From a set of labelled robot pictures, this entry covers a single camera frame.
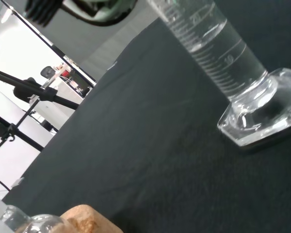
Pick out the black bench cloth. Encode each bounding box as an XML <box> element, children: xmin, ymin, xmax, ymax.
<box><xmin>1</xmin><ymin>0</ymin><xmax>291</xmax><ymax>233</ymax></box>

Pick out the black tripod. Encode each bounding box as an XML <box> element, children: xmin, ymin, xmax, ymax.
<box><xmin>0</xmin><ymin>65</ymin><xmax>81</xmax><ymax>110</ymax></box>
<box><xmin>0</xmin><ymin>109</ymin><xmax>45</xmax><ymax>157</ymax></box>

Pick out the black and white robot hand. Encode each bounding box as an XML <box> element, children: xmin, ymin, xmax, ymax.
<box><xmin>23</xmin><ymin>0</ymin><xmax>139</xmax><ymax>27</ymax></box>

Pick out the round-bottom glass flask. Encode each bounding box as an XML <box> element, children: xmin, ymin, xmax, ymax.
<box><xmin>0</xmin><ymin>204</ymin><xmax>69</xmax><ymax>233</ymax></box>

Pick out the cork ring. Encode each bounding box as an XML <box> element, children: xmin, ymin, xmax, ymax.
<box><xmin>59</xmin><ymin>204</ymin><xmax>125</xmax><ymax>233</ymax></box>

